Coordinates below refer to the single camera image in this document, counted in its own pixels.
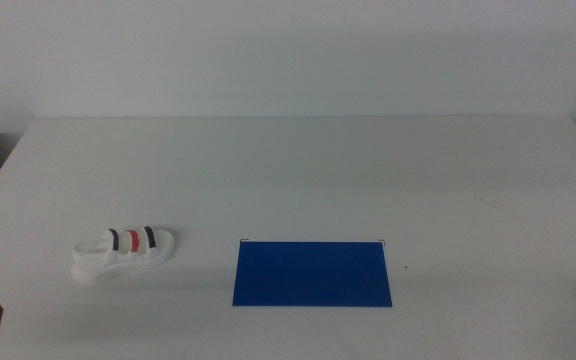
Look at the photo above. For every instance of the blue rectangular mat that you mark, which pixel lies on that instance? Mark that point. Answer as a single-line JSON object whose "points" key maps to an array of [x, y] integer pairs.
{"points": [[313, 275]]}

